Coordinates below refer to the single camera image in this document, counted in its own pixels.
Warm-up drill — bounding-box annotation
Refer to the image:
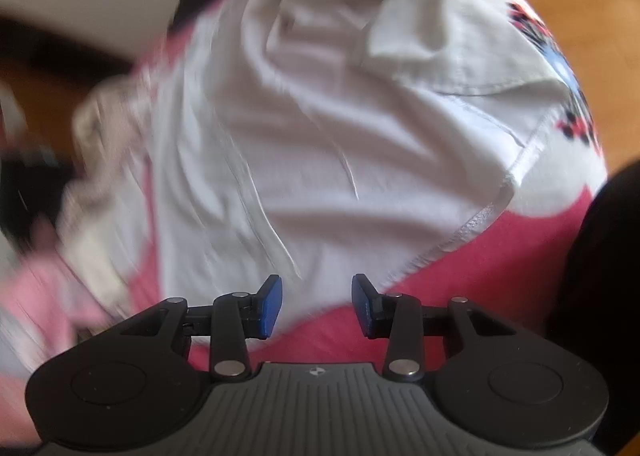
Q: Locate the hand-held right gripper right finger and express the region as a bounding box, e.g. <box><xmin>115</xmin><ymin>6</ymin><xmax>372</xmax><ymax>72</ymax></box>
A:
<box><xmin>351</xmin><ymin>273</ymin><xmax>521</xmax><ymax>382</ymax></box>

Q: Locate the pink quilt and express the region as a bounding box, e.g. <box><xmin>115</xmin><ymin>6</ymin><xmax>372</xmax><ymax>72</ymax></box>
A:
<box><xmin>0</xmin><ymin>251</ymin><xmax>121</xmax><ymax>437</ymax></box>

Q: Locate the cream sweater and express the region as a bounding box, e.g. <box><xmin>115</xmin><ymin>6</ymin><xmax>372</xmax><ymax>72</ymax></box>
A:
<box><xmin>55</xmin><ymin>171</ymin><xmax>136</xmax><ymax>307</ymax></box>

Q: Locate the pink floral blanket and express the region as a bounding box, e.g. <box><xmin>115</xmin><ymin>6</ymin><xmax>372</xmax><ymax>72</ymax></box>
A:
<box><xmin>127</xmin><ymin>0</ymin><xmax>608</xmax><ymax>372</ymax></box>

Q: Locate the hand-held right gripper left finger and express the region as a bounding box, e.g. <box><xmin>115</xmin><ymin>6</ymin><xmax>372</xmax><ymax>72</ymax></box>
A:
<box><xmin>120</xmin><ymin>273</ymin><xmax>285</xmax><ymax>382</ymax></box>

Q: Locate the white button shirt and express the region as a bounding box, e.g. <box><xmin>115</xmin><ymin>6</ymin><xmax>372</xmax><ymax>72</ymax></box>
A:
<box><xmin>145</xmin><ymin>0</ymin><xmax>566</xmax><ymax>307</ymax></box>

